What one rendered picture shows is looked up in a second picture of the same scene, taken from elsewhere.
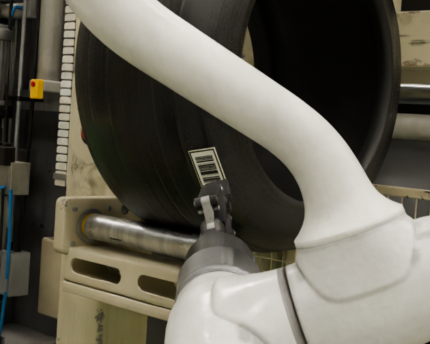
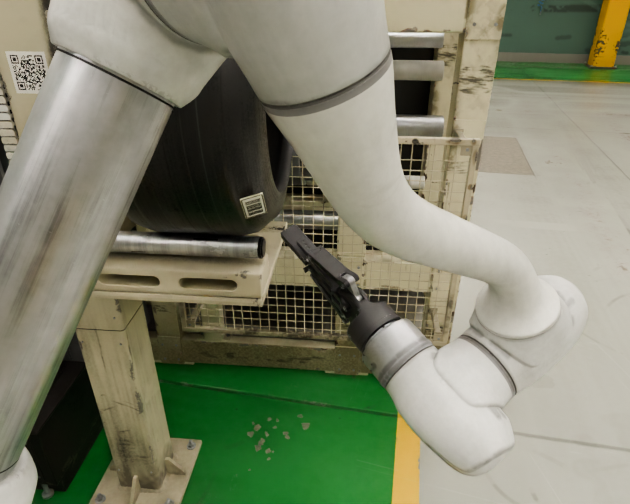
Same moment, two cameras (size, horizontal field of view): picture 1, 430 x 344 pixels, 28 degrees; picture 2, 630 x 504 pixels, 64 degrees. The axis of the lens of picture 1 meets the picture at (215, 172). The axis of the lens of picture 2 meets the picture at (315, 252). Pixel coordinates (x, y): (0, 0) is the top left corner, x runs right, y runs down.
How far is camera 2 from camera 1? 0.70 m
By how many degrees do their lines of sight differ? 44
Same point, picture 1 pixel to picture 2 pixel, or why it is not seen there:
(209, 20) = (246, 88)
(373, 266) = (558, 339)
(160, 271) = (202, 273)
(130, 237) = (155, 249)
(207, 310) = (460, 403)
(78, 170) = not seen: hidden behind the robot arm
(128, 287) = (170, 287)
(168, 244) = (198, 250)
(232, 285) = (459, 373)
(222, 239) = (382, 311)
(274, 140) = (502, 281)
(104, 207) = not seen: hidden behind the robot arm
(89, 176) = not seen: hidden behind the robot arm
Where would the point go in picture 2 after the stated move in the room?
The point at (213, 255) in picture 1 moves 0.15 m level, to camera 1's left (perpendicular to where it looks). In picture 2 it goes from (400, 336) to (309, 385)
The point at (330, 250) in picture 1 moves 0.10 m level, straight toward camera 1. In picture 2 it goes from (536, 339) to (613, 392)
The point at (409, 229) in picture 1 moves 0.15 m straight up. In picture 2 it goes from (564, 303) to (596, 194)
